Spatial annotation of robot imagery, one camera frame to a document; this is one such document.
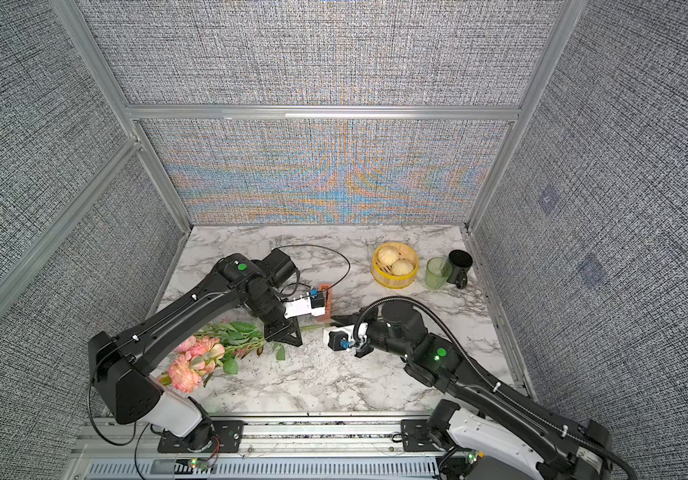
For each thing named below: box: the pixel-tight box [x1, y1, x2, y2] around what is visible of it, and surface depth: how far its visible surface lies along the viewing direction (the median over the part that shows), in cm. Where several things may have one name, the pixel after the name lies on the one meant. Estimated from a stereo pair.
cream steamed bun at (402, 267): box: [391, 259, 414, 276], surface depth 102 cm
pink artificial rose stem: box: [158, 321, 286, 394], surface depth 63 cm
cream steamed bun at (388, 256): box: [377, 247, 399, 267], surface depth 106 cm
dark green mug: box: [447, 249, 474, 289], surface depth 100 cm
